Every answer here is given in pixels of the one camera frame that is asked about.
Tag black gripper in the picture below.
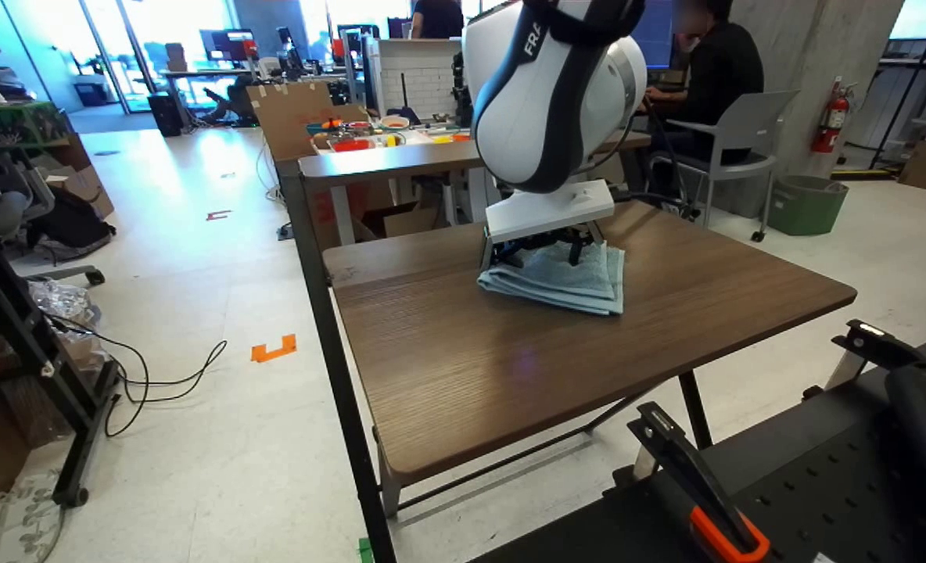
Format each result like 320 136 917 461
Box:
486 224 605 273

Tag person in black top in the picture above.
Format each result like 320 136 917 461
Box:
645 0 769 173

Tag green waste bin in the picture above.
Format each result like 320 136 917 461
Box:
764 173 855 242

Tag black metal table frame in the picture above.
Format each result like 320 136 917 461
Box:
279 157 720 563

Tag cluttered dark office chair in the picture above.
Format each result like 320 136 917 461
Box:
0 153 118 306

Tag red fire extinguisher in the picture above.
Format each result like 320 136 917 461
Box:
811 79 859 161

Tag black floor cable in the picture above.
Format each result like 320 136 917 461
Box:
49 311 232 440

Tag black metal rack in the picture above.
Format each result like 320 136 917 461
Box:
0 191 128 513

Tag black perforated board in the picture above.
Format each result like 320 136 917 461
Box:
473 334 926 563

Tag grey office chair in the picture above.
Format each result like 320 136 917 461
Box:
647 88 801 248

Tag black light stand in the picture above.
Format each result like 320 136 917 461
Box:
867 0 926 175

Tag distant desk with monitors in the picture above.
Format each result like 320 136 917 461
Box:
162 25 270 109

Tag light blue towel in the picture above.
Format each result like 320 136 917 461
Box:
473 239 629 323

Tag wooden table white legs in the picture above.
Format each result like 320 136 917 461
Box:
297 131 490 251

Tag colourful toy pile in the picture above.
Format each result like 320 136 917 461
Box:
308 113 482 161

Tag white plastic bag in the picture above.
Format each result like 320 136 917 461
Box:
21 276 104 330

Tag large brown cardboard box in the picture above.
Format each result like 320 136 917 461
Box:
249 79 372 167

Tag orange floor marker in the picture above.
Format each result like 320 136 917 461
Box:
249 333 305 367

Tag distant standing person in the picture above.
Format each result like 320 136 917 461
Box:
406 0 470 41

